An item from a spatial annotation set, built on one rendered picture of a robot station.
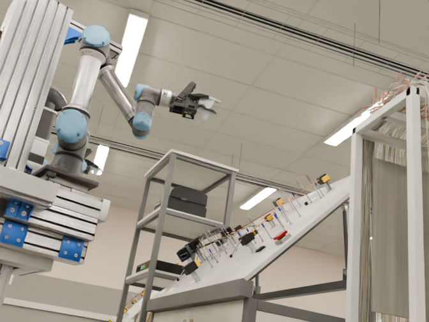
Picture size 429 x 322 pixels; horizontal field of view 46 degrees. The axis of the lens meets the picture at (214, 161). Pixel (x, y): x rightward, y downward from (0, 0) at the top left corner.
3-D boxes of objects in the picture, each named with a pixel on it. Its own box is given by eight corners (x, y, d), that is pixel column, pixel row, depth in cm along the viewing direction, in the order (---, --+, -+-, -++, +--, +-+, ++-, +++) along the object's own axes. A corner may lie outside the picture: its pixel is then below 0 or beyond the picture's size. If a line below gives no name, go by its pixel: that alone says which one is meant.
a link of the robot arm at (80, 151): (84, 165, 216) (91, 137, 221) (83, 153, 204) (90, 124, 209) (55, 159, 214) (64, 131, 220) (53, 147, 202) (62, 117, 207)
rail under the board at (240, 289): (239, 295, 188) (241, 278, 191) (145, 311, 289) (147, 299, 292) (252, 298, 190) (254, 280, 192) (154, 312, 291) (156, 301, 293)
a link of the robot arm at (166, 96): (161, 96, 219) (163, 84, 212) (171, 98, 219) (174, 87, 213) (158, 109, 215) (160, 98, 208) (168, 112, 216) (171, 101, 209)
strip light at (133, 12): (129, 14, 428) (130, 7, 431) (111, 84, 541) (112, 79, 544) (148, 20, 432) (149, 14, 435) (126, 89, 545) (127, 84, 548)
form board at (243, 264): (150, 301, 292) (149, 299, 292) (269, 213, 345) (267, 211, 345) (246, 281, 191) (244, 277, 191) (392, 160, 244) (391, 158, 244)
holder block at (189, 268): (182, 292, 244) (171, 275, 244) (201, 278, 250) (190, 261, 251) (186, 291, 240) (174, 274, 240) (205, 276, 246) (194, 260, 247)
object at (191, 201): (164, 208, 326) (169, 181, 334) (152, 216, 346) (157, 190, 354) (205, 220, 337) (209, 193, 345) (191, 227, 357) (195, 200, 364)
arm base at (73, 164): (52, 168, 196) (59, 145, 200) (39, 177, 208) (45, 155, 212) (87, 181, 204) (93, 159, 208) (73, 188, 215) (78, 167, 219)
